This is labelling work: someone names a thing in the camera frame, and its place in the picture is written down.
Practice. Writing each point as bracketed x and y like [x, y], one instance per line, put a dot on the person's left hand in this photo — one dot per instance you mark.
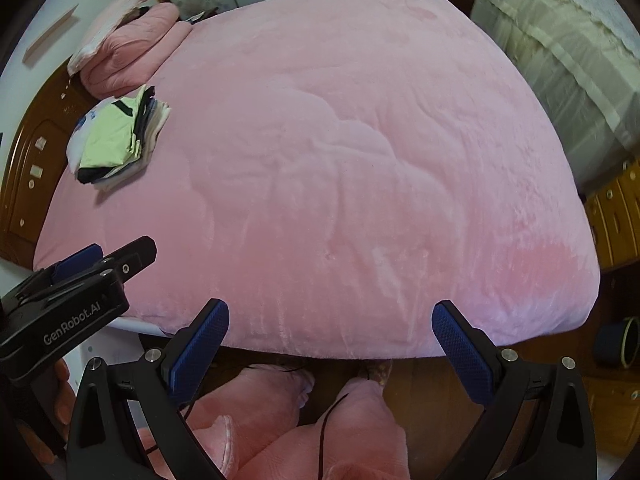
[65, 390]

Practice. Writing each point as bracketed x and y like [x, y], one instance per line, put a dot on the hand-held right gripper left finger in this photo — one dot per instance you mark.
[200, 350]

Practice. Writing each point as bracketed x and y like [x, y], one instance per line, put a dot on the brown wooden headboard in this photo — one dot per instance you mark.
[30, 175]

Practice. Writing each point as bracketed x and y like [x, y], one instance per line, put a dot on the pink bed blanket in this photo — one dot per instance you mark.
[325, 160]

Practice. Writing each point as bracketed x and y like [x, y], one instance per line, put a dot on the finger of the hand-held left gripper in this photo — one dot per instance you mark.
[77, 262]
[132, 257]

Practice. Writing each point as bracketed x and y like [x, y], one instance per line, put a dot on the dark round container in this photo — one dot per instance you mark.
[607, 340]

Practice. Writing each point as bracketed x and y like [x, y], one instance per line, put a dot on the stack of folded clothes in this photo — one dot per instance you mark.
[155, 120]

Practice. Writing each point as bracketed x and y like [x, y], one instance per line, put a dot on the yellow wooden dresser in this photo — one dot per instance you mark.
[615, 220]

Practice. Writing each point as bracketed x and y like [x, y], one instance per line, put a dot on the light wooden wall shelf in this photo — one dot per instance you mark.
[50, 35]

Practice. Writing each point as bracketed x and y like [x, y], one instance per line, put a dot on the green and black jacket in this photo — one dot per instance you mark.
[110, 135]

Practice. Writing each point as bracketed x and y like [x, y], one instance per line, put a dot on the pink folded quilt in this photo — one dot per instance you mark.
[135, 45]

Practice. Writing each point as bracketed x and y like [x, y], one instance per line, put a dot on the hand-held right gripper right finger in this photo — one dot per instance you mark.
[462, 350]

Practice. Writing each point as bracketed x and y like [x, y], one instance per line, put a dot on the person's pink fluffy pants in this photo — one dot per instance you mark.
[360, 430]

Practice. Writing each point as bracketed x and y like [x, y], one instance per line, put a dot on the pink and white pillow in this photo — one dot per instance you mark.
[107, 20]

